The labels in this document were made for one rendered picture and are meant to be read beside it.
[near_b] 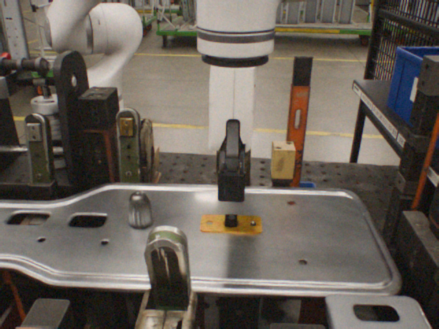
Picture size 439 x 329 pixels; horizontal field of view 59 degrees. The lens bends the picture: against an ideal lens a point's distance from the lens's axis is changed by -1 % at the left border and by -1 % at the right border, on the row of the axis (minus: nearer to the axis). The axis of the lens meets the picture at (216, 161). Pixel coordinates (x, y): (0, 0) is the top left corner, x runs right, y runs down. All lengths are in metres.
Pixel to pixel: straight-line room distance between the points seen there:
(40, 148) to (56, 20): 0.38
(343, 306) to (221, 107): 0.25
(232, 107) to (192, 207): 0.21
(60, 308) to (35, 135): 0.32
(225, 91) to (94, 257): 0.26
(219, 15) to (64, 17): 0.61
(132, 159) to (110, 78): 0.40
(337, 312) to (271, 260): 0.10
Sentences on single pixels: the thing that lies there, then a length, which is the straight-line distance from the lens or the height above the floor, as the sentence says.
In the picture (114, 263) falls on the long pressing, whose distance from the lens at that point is 0.51.
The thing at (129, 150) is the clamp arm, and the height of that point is 1.04.
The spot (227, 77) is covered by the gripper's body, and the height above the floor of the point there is 1.22.
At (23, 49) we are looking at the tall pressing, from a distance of 5.03.
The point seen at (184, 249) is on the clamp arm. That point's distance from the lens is 0.35.
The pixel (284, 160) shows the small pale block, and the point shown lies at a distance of 0.62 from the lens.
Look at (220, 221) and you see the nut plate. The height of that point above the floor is 1.00.
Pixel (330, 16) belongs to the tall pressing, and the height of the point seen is 0.43.
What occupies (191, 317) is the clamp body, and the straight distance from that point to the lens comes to 0.38.
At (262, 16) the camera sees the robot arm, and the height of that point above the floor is 1.28.
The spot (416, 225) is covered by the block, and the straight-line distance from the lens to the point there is 0.62.
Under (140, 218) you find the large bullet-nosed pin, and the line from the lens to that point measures 0.54.
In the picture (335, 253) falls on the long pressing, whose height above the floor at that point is 1.00.
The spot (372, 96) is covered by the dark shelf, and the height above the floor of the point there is 1.03.
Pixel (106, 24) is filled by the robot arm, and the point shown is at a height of 1.19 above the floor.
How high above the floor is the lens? 1.33
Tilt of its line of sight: 27 degrees down
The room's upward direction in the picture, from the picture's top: straight up
